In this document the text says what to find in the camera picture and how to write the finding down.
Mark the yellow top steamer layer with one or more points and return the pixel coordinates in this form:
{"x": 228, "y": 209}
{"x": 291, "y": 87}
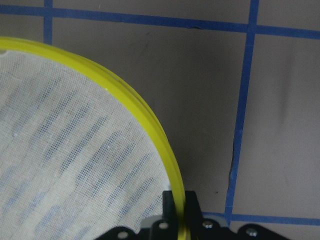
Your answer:
{"x": 80, "y": 151}

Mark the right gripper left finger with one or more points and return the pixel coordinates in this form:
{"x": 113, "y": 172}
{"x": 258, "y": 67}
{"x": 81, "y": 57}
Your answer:
{"x": 164, "y": 226}

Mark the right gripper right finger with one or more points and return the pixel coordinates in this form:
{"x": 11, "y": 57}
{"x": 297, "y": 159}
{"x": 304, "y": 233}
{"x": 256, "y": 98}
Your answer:
{"x": 203, "y": 226}

